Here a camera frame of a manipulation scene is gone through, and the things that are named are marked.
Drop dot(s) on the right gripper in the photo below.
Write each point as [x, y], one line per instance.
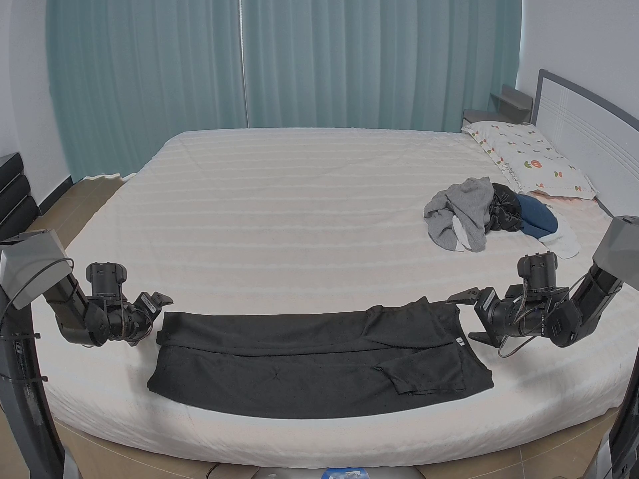
[514, 320]

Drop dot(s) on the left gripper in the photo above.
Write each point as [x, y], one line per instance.
[132, 322]

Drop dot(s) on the black T-shirt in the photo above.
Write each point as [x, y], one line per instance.
[299, 362]

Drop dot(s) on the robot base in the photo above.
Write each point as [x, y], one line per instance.
[309, 474]

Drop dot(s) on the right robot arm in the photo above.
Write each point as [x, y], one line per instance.
[599, 287]

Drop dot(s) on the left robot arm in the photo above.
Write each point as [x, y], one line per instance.
[75, 312]

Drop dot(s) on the black glossy garment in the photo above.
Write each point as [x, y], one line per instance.
[504, 210]

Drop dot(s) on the grey garment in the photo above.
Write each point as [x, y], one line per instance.
[469, 202]

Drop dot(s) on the dark blue garment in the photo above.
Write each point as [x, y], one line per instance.
[539, 217]

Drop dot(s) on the white garment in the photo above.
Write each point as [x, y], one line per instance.
[564, 242]

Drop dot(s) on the white printed pillow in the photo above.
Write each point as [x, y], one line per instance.
[529, 155]

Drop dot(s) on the bed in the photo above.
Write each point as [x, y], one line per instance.
[299, 192]

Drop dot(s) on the black chest of drawers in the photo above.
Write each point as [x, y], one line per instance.
[15, 192]

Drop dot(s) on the grey bedside table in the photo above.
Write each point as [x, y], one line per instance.
[491, 115]

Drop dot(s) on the blue-green curtain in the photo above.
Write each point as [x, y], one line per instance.
[149, 68]
[374, 43]

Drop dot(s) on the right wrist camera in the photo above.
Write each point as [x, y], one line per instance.
[487, 340]

